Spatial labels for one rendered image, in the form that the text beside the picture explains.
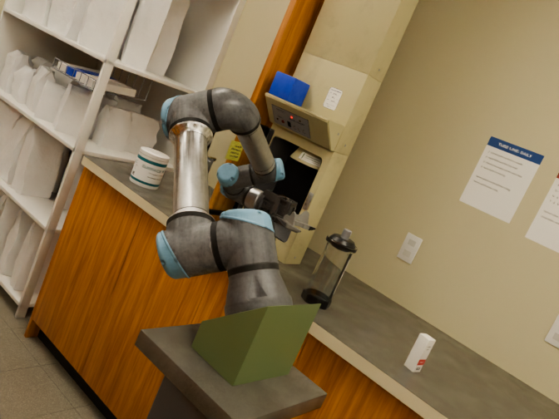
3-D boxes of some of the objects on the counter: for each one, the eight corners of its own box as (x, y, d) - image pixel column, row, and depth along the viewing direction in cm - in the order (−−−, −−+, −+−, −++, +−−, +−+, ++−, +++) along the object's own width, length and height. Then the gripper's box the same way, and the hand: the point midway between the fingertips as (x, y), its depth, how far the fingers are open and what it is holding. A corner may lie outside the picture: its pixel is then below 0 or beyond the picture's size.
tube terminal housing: (264, 230, 250) (334, 70, 236) (319, 264, 232) (397, 92, 218) (229, 227, 230) (302, 51, 216) (284, 263, 212) (368, 75, 198)
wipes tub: (146, 179, 249) (158, 149, 246) (163, 191, 241) (175, 160, 239) (122, 175, 238) (135, 144, 236) (140, 188, 231) (152, 155, 228)
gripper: (254, 188, 181) (305, 214, 175) (277, 189, 200) (324, 212, 193) (244, 212, 183) (295, 238, 176) (268, 210, 201) (315, 234, 194)
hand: (308, 232), depth 185 cm, fingers open, 14 cm apart
